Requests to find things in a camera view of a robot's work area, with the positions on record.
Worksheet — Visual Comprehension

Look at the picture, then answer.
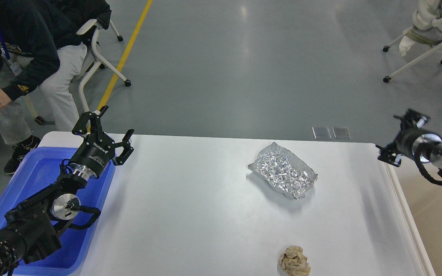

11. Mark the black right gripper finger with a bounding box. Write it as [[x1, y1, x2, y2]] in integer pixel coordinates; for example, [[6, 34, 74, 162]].
[[394, 109, 430, 133], [375, 143, 403, 168]]

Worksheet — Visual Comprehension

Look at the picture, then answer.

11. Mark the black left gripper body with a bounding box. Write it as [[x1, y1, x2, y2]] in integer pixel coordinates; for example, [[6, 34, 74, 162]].
[[70, 133, 115, 175]]

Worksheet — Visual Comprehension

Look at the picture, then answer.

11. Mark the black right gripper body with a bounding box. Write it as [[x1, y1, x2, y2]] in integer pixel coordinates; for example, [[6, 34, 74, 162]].
[[395, 128, 442, 161]]

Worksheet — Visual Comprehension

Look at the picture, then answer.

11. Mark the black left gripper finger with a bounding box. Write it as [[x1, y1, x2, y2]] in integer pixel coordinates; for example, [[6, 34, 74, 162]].
[[72, 105, 109, 137], [112, 129, 134, 166]]

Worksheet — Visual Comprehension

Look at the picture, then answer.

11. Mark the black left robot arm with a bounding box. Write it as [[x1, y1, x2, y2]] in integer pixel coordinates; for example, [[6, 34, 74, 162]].
[[0, 105, 134, 276]]

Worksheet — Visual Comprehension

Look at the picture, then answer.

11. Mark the right metal floor plate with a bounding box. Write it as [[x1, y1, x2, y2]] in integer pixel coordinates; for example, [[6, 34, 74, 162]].
[[332, 127, 351, 140]]

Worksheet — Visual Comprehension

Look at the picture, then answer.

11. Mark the metal floor plate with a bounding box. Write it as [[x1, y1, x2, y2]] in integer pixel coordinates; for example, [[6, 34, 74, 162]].
[[332, 127, 351, 140], [312, 127, 332, 140]]

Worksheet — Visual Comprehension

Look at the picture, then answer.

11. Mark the left metal floor plate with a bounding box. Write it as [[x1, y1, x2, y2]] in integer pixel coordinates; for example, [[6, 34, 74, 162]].
[[312, 127, 332, 140]]

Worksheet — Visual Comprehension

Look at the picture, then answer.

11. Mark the beige plastic bin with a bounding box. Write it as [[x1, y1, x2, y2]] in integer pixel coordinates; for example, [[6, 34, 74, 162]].
[[383, 153, 442, 276]]

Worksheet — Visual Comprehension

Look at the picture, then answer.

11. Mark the white chair at right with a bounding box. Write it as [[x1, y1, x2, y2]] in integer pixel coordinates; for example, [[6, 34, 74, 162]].
[[382, 0, 442, 83]]

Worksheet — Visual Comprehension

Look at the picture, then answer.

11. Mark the person in dark hoodie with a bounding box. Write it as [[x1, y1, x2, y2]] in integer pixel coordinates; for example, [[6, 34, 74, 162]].
[[0, 0, 112, 175]]

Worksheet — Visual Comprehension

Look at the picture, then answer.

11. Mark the white office chair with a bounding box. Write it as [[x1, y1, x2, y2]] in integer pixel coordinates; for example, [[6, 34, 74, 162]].
[[73, 18, 132, 112]]

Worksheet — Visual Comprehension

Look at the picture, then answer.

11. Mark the crumpled silver foil bag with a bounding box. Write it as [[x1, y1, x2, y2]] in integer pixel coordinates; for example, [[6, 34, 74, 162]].
[[247, 142, 318, 200]]

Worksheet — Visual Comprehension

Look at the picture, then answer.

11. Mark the crumpled brown paper ball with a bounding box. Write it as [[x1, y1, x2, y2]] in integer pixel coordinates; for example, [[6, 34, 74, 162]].
[[278, 246, 312, 276]]

